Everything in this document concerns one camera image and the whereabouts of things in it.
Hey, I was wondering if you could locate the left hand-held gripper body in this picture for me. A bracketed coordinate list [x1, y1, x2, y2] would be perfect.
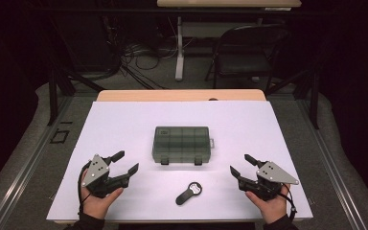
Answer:
[80, 153, 130, 199]

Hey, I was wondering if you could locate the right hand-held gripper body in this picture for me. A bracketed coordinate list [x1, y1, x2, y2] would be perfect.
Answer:
[250, 161, 300, 201]

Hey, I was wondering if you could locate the smoky clear plastic storage box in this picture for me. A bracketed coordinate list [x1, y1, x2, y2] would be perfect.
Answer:
[151, 126, 216, 166]

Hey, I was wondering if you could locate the person's right hand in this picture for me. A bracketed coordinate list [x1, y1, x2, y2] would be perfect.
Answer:
[244, 184, 291, 224]

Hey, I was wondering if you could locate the person's left hand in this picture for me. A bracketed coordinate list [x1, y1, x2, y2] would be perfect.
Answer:
[80, 178, 125, 220]

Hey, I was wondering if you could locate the black folding chair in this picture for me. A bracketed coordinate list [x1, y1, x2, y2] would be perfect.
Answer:
[204, 24, 291, 94]

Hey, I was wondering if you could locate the white desk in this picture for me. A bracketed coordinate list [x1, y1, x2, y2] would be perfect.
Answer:
[156, 0, 302, 81]

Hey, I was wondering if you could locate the black crossbar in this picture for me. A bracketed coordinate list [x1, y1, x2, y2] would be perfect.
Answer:
[28, 7, 334, 15]

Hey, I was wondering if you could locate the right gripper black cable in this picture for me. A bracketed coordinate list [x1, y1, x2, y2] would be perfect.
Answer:
[281, 185, 298, 222]

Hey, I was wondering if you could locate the metal floor rail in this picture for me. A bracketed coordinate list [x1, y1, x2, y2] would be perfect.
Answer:
[0, 95, 75, 230]
[295, 95, 368, 230]

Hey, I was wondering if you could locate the black metal stand frame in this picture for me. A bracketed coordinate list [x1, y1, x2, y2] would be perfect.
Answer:
[46, 61, 104, 127]
[264, 65, 321, 130]

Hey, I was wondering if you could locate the bundle of floor cables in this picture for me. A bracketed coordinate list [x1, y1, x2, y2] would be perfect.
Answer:
[108, 15, 195, 90]

